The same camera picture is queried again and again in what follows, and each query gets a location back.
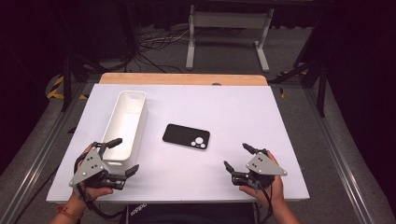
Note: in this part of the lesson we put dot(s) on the black cloth with white print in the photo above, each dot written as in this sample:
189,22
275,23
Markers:
193,214

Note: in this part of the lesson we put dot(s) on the black phone case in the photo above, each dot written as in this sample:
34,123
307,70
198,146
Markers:
180,135

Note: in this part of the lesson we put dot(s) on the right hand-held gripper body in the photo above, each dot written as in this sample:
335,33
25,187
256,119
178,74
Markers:
264,166

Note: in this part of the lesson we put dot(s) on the person's left hand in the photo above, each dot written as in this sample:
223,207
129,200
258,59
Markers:
96,193

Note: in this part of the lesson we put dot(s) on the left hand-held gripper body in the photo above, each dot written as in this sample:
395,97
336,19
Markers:
88,168

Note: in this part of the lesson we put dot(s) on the yellow black floor tape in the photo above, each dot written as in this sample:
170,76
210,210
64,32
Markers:
282,93
55,93

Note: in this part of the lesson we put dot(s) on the white plastic storage bin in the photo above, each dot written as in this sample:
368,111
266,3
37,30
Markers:
124,124

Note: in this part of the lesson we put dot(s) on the aluminium floor rail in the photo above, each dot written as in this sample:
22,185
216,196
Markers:
31,174
342,168

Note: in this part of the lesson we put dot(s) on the black tripod stand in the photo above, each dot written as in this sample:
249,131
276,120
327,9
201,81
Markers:
321,93
66,87

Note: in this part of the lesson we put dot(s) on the white board sheet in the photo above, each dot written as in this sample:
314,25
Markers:
218,118

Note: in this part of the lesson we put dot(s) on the person's right hand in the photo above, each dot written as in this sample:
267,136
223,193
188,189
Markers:
276,190

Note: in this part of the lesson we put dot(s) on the white metal stand frame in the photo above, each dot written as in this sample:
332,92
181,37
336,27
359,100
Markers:
230,20

